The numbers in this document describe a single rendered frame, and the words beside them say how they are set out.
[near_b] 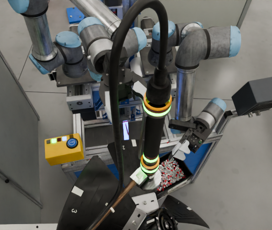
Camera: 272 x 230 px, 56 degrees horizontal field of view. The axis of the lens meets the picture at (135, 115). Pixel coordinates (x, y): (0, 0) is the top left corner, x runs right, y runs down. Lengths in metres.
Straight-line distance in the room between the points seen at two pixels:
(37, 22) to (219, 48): 0.70
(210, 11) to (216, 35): 1.81
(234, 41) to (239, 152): 1.61
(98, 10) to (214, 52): 0.44
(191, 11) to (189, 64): 1.74
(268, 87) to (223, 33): 0.37
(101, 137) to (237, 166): 1.21
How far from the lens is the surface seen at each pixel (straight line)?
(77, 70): 1.46
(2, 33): 3.72
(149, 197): 0.99
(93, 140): 2.19
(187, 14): 2.74
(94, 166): 0.76
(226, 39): 1.04
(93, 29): 0.74
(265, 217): 2.40
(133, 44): 0.86
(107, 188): 0.79
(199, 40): 1.00
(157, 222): 0.88
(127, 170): 1.00
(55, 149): 1.23
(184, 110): 1.15
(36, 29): 1.16
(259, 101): 1.24
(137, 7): 0.24
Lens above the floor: 2.13
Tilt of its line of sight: 57 degrees down
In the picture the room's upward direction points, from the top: straight up
